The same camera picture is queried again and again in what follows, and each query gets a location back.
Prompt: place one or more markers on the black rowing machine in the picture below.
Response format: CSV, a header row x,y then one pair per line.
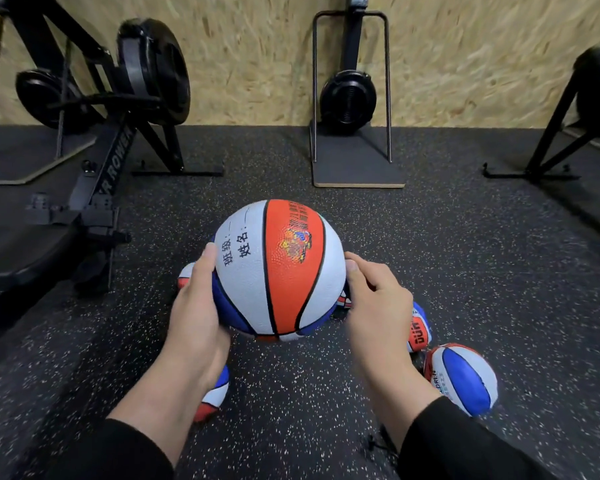
x,y
110,159
597,89

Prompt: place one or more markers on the small red white blue ball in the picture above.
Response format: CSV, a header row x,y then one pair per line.
x,y
185,277
421,329
215,397
343,299
462,379

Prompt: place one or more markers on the person's left hand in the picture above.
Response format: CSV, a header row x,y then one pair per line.
x,y
192,324

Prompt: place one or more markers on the large red white blue basketball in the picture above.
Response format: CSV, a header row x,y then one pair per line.
x,y
280,274

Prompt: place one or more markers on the person's left forearm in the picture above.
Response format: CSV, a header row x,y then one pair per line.
x,y
165,409

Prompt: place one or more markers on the person's right thumb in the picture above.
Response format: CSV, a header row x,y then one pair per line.
x,y
355,287

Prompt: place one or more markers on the person's right forearm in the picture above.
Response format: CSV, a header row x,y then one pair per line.
x,y
430,429

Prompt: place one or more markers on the person's left thumb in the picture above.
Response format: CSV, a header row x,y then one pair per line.
x,y
205,272

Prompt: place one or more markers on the person's right hand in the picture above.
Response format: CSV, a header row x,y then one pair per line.
x,y
382,314

